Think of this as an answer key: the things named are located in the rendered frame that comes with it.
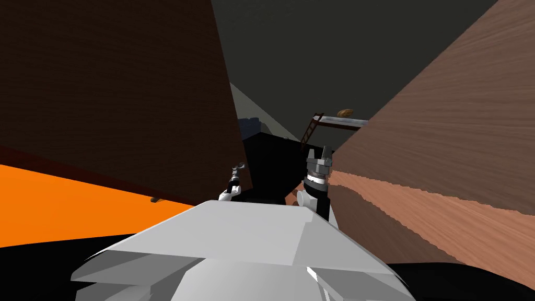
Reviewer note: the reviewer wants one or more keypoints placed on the grey table with bread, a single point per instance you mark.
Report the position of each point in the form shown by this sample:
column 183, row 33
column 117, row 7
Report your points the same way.
column 347, row 121

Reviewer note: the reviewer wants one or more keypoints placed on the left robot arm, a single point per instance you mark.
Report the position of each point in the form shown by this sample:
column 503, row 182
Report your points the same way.
column 231, row 190

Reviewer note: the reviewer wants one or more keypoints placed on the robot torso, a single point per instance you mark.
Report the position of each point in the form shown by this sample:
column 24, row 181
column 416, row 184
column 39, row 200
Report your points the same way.
column 246, row 246

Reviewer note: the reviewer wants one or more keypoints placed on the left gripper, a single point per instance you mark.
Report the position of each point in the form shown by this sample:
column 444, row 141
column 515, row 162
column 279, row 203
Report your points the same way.
column 237, row 170

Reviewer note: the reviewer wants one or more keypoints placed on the brown door knob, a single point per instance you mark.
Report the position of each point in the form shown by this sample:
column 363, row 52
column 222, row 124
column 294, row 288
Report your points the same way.
column 157, row 200

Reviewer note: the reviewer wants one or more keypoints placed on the dark brown wooden door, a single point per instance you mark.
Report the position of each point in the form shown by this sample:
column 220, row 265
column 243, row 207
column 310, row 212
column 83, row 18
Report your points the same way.
column 113, row 83

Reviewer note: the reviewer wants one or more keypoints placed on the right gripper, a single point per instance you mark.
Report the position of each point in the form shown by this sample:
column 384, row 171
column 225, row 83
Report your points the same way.
column 318, row 168

